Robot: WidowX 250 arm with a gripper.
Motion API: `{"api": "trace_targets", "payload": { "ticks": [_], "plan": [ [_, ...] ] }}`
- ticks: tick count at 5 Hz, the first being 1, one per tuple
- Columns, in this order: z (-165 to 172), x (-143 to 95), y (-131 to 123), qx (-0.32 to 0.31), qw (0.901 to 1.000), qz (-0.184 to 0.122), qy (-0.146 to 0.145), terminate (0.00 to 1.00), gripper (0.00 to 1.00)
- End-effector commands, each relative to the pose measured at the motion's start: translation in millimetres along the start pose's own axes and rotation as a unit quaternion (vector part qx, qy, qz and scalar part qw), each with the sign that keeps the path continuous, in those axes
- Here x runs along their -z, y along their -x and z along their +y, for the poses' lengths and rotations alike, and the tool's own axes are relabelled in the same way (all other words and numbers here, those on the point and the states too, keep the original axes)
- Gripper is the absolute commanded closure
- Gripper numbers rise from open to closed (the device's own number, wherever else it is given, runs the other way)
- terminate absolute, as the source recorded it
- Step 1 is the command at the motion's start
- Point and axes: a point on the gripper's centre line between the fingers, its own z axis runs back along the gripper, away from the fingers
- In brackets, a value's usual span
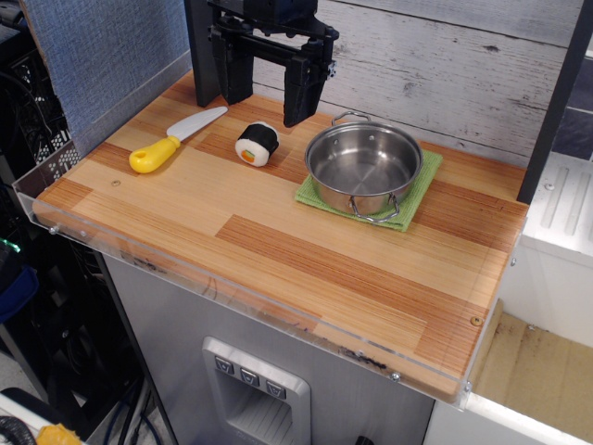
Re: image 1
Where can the green cloth mat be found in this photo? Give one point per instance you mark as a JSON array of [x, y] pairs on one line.
[[306, 194]]

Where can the dark grey vertical post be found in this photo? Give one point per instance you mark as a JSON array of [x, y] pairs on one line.
[[200, 17]]

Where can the stainless steel pot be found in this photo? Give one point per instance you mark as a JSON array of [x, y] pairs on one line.
[[362, 167]]

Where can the silver toy fridge cabinet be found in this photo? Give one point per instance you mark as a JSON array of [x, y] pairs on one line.
[[169, 317]]

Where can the clear acrylic table guard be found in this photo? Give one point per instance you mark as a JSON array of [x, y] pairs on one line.
[[411, 304]]

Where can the dark right vertical post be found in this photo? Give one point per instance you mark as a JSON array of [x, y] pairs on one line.
[[570, 69]]

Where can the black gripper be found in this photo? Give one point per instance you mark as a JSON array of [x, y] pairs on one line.
[[285, 33]]

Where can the blue fabric panel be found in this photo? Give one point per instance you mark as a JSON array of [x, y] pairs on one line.
[[107, 60]]

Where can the plush sushi roll toy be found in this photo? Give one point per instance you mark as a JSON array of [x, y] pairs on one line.
[[257, 143]]

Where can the yellow handled toy knife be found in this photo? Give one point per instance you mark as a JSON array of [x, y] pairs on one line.
[[150, 158]]

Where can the black plastic crate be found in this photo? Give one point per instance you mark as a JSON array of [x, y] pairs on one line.
[[34, 130]]

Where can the ice dispenser panel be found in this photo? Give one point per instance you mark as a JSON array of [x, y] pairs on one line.
[[257, 401]]

